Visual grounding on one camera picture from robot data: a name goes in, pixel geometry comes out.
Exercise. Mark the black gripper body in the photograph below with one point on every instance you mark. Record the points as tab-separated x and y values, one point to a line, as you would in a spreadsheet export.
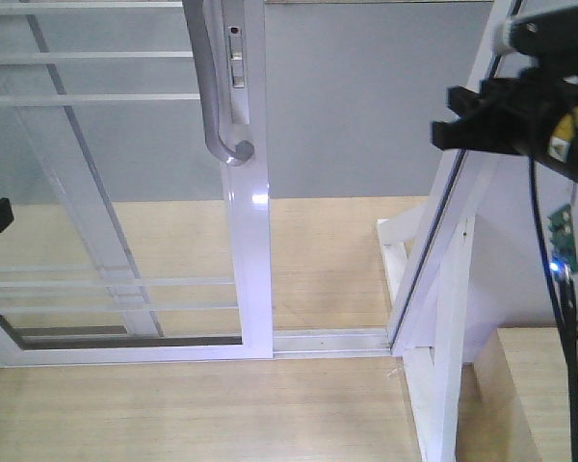
544	96

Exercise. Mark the white sliding glass door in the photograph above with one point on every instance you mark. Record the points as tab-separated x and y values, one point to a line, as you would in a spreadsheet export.
151	147

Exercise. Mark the grey metal door handle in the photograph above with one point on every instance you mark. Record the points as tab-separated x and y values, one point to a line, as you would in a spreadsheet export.
209	90

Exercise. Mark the white fixed glass door panel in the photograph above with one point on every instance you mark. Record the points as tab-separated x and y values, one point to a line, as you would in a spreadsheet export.
116	301

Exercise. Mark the aluminium door floor track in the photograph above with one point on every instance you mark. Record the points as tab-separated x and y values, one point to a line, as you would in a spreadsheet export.
331	343

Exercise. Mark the green circuit board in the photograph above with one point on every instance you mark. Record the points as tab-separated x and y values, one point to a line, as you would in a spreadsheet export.
562	238

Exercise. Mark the light wooden floor platform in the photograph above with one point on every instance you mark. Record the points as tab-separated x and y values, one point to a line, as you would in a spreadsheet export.
327	273

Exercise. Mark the light wooden box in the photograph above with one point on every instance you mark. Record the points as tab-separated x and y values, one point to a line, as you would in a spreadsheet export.
522	379

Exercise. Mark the white door frame post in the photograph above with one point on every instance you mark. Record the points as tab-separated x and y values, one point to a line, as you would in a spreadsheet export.
427	255

